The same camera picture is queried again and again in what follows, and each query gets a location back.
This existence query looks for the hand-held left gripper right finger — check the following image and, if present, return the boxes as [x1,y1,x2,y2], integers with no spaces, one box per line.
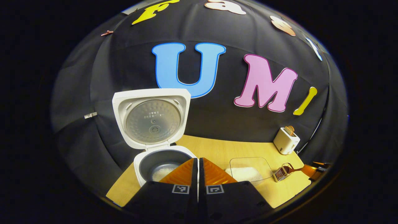
[199,158,274,223]

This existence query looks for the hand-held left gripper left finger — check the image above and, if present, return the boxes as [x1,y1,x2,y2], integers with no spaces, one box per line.
[123,158,199,223]

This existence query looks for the brown wooden spoon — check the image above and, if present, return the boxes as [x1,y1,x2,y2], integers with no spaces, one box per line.
[281,165,307,176]

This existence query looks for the white rice heap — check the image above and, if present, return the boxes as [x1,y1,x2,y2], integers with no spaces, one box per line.
[152,167,178,182]
[225,167,259,183]

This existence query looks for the clear wire chopstick holder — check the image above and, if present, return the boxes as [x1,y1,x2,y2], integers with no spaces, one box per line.
[273,162,294,183]

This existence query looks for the white rice cooker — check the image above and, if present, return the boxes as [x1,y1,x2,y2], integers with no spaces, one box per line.
[112,88,199,187]

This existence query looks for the clear plastic rice box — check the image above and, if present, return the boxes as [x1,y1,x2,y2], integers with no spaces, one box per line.
[224,157,273,184]

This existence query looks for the white toaster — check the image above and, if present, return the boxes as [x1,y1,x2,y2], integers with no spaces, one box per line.
[273,127,301,155]

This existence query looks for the black backdrop cloth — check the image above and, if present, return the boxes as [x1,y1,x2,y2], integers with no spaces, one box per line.
[51,0,349,199]

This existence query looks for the thin white wall cable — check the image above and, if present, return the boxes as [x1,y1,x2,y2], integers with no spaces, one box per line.
[296,103,327,155]

